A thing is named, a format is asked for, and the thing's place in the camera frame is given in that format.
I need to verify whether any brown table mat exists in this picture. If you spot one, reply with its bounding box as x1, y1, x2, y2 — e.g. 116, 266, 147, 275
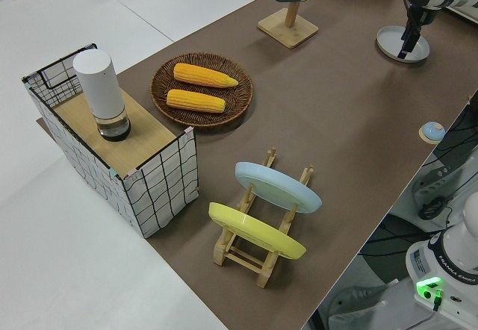
35, 0, 478, 330

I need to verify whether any light wooden board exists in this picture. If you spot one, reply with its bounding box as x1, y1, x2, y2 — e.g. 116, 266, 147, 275
54, 90, 176, 178

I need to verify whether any brown wicker basket tray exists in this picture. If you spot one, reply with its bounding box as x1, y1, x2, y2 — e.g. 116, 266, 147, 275
150, 52, 255, 128

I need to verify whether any light blue plate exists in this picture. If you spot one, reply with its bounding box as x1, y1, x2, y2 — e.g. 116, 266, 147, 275
235, 161, 323, 214

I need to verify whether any black cable bundle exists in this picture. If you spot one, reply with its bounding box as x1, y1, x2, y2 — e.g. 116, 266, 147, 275
358, 113, 478, 267

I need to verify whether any yellow plate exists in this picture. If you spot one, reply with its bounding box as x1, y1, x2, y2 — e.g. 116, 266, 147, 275
208, 202, 308, 261

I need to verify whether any gray round plate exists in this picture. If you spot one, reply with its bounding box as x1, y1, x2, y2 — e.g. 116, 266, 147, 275
376, 25, 431, 65

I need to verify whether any pointed yellow corn cob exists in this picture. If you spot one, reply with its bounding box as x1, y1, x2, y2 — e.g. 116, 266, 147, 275
173, 63, 240, 89

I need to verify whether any wire basket with grid cloth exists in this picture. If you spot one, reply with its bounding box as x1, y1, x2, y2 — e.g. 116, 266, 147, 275
21, 43, 199, 240

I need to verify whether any white toaster oven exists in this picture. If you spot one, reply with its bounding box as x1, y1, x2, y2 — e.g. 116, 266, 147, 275
444, 0, 478, 25

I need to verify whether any white cylinder humidifier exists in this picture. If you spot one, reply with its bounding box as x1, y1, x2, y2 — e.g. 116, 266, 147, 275
72, 49, 132, 143

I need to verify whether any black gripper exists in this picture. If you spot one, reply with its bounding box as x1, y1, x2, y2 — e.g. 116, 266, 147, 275
397, 5, 437, 61

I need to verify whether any green plug cable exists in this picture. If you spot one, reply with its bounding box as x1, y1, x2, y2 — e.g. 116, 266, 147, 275
430, 287, 444, 313

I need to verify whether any wooden mug tree stand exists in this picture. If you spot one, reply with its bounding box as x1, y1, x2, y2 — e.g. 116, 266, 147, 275
257, 0, 324, 50

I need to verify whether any blunt yellow corn cob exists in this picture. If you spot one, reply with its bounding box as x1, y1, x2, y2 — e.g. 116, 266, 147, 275
166, 89, 227, 114

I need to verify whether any blue service bell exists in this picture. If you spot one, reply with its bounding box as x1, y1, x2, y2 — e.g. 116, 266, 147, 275
418, 120, 445, 145

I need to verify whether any wooden dish rack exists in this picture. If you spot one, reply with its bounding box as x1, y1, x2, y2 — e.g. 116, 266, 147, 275
212, 146, 315, 289

